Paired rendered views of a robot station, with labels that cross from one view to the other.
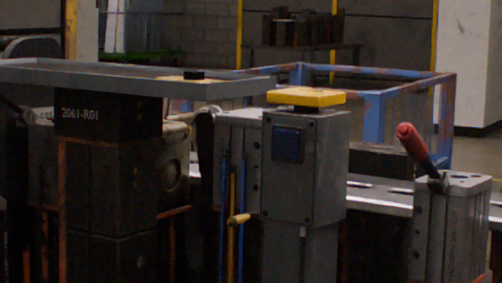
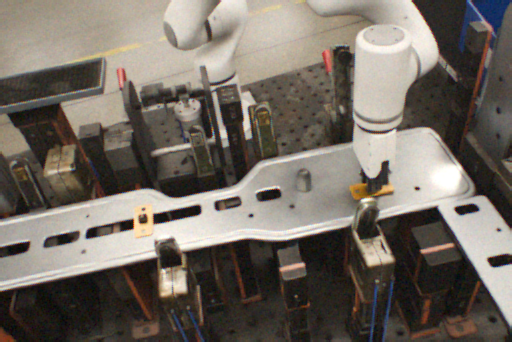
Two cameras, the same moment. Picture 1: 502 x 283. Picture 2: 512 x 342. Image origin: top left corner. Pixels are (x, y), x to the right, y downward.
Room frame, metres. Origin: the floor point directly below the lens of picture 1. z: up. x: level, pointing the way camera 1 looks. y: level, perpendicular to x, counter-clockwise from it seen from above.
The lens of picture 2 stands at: (2.18, 0.08, 1.73)
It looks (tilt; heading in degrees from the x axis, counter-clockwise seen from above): 44 degrees down; 146
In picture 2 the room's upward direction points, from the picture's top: 9 degrees counter-clockwise
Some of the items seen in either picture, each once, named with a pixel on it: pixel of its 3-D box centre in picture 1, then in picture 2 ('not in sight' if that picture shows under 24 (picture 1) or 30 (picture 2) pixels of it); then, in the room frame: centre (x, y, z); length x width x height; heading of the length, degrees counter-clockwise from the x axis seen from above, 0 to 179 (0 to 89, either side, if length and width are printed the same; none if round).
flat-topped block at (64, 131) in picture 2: (108, 271); (65, 162); (1.10, 0.21, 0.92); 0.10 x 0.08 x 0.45; 60
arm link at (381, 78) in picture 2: not in sight; (382, 70); (1.78, 0.62, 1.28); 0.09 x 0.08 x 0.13; 87
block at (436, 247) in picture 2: not in sight; (424, 282); (1.93, 0.61, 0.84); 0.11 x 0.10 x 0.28; 150
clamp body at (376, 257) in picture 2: not in sight; (367, 296); (1.88, 0.49, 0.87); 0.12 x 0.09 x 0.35; 150
